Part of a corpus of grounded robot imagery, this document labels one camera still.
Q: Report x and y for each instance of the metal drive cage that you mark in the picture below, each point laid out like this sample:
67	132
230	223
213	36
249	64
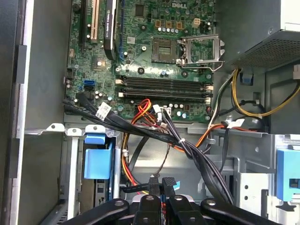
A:
253	152

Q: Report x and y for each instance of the small blue case clip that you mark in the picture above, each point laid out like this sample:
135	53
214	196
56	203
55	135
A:
248	78

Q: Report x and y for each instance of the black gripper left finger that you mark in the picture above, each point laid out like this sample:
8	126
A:
154	186

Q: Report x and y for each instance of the black RAM slot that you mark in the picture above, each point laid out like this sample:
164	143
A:
164	89
164	95
164	83
164	79

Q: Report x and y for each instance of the black Nvidia graphics card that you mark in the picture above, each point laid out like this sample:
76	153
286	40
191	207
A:
109	28

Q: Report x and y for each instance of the blue SATA port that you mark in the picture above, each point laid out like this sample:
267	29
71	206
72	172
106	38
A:
88	82

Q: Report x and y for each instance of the white expansion slot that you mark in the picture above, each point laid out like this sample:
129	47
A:
94	21

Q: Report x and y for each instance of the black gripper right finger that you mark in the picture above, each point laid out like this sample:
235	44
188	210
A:
169	185

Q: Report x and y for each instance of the black expansion slot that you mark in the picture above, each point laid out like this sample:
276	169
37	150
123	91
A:
82	23

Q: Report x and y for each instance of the green Dell motherboard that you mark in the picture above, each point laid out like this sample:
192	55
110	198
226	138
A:
140	28

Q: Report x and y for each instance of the grey metal PC case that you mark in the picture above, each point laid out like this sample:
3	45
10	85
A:
44	70

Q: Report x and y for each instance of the grey meshed power supply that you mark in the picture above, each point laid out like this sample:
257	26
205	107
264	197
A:
246	28

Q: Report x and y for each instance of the hard disk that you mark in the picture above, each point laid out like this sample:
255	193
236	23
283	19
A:
97	161

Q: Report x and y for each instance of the CPU socket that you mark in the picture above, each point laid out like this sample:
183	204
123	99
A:
164	49

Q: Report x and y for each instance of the metal disk bay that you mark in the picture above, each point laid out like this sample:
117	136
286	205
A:
70	164

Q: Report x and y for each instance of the metal socket cover frame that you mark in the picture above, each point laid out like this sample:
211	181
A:
218	49

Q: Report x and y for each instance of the small silver chipset chip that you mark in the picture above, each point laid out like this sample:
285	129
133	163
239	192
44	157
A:
99	63

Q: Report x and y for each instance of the black SATA port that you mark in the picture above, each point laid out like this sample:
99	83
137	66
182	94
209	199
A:
89	88

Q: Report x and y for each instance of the blue plastic drive latch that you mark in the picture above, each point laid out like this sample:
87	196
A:
287	168

